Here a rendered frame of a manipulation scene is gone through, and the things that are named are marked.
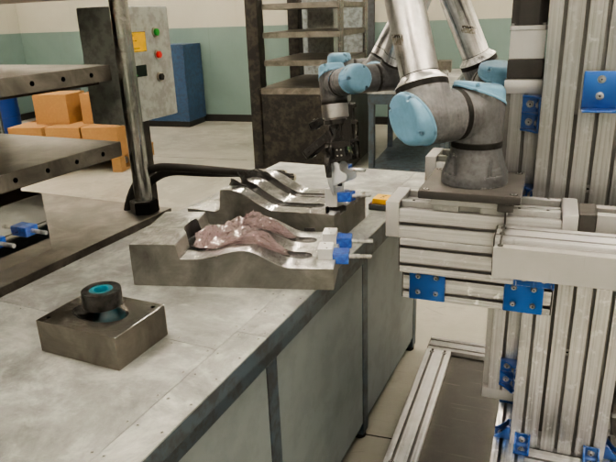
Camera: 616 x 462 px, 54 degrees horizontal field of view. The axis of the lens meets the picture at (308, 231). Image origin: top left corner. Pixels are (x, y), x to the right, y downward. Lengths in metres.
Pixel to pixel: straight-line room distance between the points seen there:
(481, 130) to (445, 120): 0.11
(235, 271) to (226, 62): 7.55
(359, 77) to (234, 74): 7.33
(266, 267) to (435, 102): 0.54
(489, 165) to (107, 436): 0.95
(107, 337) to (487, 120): 0.90
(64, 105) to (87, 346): 5.61
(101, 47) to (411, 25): 1.25
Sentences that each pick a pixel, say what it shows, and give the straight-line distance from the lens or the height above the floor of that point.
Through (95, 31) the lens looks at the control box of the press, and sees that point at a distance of 2.31.
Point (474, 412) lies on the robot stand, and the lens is 2.09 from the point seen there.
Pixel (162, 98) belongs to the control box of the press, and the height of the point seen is 1.14.
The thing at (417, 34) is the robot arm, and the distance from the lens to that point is 1.37.
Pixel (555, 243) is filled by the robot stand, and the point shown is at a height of 0.96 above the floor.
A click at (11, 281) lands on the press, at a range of 1.78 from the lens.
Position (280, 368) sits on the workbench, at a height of 0.63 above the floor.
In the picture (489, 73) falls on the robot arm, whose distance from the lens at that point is 1.89.
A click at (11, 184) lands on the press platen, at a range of 1.87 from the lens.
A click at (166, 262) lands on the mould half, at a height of 0.86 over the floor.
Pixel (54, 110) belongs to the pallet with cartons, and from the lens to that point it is 6.83.
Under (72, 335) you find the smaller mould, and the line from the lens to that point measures 1.27.
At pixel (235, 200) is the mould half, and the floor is 0.90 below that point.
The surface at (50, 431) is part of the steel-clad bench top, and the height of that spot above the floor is 0.80.
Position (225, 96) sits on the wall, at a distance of 9.00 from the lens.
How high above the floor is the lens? 1.42
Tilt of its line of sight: 20 degrees down
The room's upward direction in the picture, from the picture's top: 2 degrees counter-clockwise
